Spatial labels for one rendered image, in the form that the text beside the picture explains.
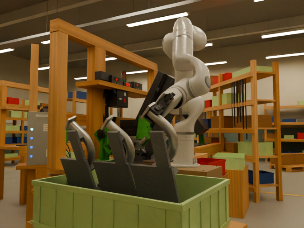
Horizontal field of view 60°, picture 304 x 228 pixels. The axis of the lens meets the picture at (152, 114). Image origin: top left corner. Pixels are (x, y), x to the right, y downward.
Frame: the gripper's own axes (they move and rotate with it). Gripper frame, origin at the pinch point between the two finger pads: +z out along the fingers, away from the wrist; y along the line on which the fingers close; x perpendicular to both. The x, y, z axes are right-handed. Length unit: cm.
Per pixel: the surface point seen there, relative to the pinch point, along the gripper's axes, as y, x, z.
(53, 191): -39.4, -10.1, 18.5
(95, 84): -74, -66, -88
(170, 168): -6.6, 14.8, 7.0
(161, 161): -6.9, 11.4, 6.9
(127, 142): -14.2, -1.3, 2.5
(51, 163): -112, -46, -37
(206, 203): -9.1, 29.7, 5.3
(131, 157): -18.2, 2.7, 2.5
